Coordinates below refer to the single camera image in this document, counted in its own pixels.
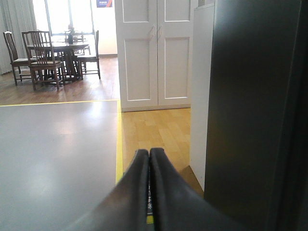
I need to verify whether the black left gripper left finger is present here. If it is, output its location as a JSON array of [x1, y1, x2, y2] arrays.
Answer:
[[65, 149, 149, 231]]

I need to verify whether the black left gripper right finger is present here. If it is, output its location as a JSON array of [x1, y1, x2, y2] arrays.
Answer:
[[150, 148, 246, 231]]

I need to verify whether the wooden chair right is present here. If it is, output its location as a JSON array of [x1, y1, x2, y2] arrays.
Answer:
[[77, 30, 101, 79]]

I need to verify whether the wooden chair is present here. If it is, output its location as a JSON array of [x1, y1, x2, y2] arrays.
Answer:
[[3, 31, 31, 86], [77, 30, 101, 79], [22, 30, 65, 90]]

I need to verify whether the wooden chair front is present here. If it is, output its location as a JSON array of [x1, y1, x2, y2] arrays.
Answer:
[[22, 30, 65, 90]]

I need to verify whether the white side panel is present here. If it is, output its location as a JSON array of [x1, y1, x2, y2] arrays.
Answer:
[[190, 1, 215, 190]]

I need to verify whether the dark wooden dining table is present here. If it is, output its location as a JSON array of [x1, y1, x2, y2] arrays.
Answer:
[[52, 42, 89, 84]]

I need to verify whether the white double door wardrobe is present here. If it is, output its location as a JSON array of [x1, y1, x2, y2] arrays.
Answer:
[[115, 0, 198, 112]]

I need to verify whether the wooden chair left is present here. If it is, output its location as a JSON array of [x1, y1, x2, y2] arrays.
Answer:
[[3, 31, 31, 86]]

